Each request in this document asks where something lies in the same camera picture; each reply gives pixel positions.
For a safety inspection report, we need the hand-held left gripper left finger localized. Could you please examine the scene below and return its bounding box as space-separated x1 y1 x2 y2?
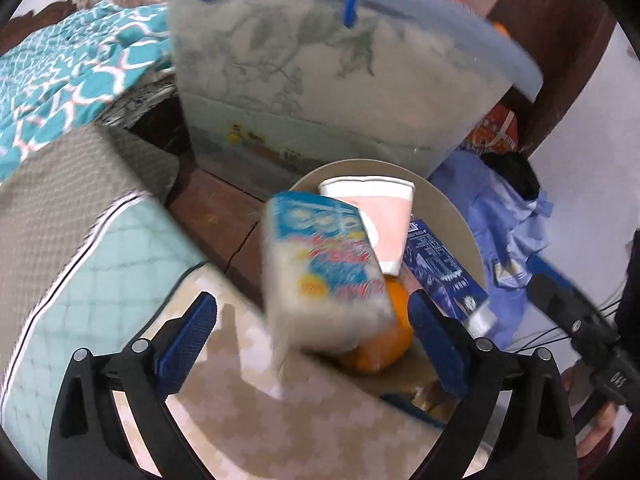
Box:
47 291 219 480

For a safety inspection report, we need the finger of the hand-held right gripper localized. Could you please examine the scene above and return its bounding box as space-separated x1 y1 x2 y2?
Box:
527 255 607 347

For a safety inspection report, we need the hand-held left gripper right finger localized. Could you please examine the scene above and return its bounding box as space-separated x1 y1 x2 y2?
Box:
407 289 579 480

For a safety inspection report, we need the orange fruit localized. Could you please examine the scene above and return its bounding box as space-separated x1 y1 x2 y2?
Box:
338 280 415 375

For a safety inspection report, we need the dark blue carton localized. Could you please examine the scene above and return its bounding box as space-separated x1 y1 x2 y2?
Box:
402 218 497 337

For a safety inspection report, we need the beige round bin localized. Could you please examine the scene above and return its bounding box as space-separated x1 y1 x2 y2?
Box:
287 159 487 428

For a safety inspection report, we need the blue white snack packet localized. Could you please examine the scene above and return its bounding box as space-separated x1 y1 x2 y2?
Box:
262 191 397 352

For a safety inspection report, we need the pink paper cup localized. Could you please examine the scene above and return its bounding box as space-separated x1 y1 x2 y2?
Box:
318 175 417 277

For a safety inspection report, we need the person's right hand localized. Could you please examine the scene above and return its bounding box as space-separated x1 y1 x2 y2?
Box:
574 400 621 461

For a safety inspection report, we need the blue garment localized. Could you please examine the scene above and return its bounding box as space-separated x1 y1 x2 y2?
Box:
429 149 557 353

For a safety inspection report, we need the teal quilted mat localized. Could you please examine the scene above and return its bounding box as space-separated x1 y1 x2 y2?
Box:
0 192 208 441

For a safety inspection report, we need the chevron patterned bed sheet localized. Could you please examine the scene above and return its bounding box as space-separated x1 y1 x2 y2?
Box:
112 260 488 480

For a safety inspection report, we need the black cloth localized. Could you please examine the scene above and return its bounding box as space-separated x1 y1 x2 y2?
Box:
481 151 542 200

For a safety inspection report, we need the orange plastic bag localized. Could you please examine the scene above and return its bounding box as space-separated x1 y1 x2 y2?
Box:
462 104 522 155

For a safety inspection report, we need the grey blanket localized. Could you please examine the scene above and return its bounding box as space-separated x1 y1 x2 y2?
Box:
0 85 181 331

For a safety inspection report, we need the dark wooden cabinet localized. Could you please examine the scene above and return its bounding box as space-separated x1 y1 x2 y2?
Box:
487 0 618 161

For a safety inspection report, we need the teal patterned quilt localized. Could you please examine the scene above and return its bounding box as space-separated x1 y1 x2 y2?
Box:
0 0 176 181

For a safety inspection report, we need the clear storage box blue handle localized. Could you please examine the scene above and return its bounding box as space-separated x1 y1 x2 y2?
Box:
144 0 545 183

